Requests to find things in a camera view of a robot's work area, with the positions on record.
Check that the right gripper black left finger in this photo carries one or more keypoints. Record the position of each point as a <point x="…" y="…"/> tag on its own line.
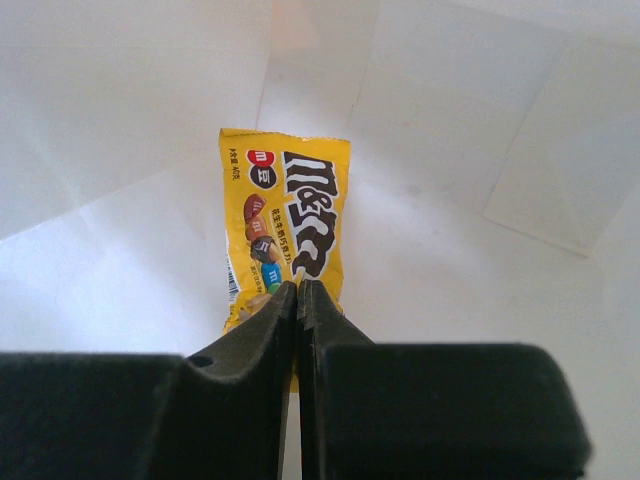
<point x="218" y="414"/>

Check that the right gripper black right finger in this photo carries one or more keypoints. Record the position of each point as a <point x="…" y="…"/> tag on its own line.
<point x="429" y="411"/>

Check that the yellow M&M candy bag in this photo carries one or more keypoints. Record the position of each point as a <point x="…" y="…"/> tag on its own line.
<point x="284" y="198"/>

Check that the brown paper bag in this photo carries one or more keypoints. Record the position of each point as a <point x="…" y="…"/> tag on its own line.
<point x="494" y="181"/>

